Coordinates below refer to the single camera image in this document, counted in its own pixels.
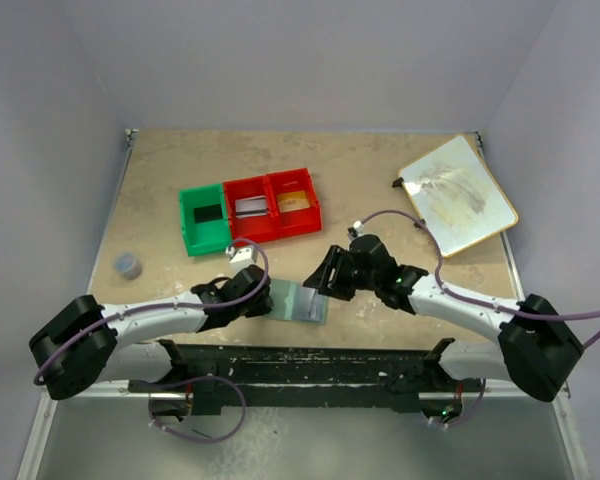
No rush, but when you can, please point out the green card holder wallet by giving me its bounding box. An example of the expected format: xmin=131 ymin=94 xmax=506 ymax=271
xmin=265 ymin=279 xmax=328 ymax=325

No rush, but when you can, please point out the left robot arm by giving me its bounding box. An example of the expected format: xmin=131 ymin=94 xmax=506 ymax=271
xmin=29 ymin=265 xmax=273 ymax=400

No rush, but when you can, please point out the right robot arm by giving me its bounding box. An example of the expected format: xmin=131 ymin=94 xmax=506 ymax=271
xmin=303 ymin=235 xmax=584 ymax=402

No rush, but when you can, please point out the orange credit card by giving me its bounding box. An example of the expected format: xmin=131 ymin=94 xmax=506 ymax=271
xmin=276 ymin=190 xmax=311 ymax=213

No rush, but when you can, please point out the white striped card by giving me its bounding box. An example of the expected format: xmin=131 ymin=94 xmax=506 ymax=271
xmin=234 ymin=195 xmax=269 ymax=219

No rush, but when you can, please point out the black card in green bin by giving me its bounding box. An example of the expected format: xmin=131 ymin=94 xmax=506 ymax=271
xmin=193 ymin=203 xmax=224 ymax=224

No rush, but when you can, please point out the right red plastic bin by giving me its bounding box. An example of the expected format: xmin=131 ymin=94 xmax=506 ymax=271
xmin=266 ymin=168 xmax=322 ymax=238

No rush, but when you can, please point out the red plastic bin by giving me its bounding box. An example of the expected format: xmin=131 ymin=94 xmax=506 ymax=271
xmin=223 ymin=176 xmax=277 ymax=243
xmin=266 ymin=168 xmax=322 ymax=238

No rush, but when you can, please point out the middle red plastic bin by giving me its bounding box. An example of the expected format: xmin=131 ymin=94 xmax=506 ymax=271
xmin=223 ymin=176 xmax=277 ymax=243

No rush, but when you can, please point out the green plastic bin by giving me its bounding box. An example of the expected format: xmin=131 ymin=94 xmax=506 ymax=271
xmin=179 ymin=183 xmax=231 ymax=257

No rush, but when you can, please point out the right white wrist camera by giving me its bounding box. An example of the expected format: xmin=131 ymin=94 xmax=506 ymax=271
xmin=347 ymin=220 xmax=364 ymax=241

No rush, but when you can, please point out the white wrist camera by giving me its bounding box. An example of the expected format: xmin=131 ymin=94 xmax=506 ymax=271
xmin=347 ymin=220 xmax=364 ymax=241
xmin=225 ymin=244 xmax=259 ymax=271

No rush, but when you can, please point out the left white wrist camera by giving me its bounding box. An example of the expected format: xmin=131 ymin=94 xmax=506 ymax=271
xmin=225 ymin=244 xmax=259 ymax=271

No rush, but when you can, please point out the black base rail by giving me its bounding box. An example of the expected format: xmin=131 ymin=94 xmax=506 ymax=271
xmin=129 ymin=339 xmax=481 ymax=415

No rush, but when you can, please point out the whiteboard with wooden frame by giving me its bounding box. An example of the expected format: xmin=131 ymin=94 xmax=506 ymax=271
xmin=398 ymin=134 xmax=519 ymax=258

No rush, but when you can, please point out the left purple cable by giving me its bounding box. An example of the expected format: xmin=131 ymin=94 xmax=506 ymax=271
xmin=33 ymin=238 xmax=271 ymax=386

